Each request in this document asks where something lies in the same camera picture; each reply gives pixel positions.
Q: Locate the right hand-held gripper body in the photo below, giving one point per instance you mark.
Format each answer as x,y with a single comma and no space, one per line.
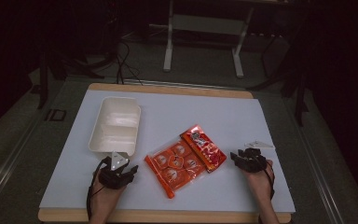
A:
251,163

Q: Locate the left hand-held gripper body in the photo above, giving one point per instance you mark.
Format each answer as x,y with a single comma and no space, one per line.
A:
115,174

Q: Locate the person's right hand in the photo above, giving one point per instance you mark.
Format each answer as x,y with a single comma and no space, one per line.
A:
258,182

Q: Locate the person's left hand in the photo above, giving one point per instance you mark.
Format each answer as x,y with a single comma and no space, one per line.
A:
104,196

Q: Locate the white divided plastic container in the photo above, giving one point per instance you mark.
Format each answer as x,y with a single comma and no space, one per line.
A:
116,126

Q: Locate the orange snack packet bag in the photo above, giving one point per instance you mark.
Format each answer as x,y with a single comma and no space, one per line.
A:
185,158

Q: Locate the white table sheet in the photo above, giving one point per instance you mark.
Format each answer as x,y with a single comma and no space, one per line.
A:
183,115

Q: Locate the white metal stand frame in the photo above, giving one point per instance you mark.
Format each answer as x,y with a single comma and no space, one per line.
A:
205,25

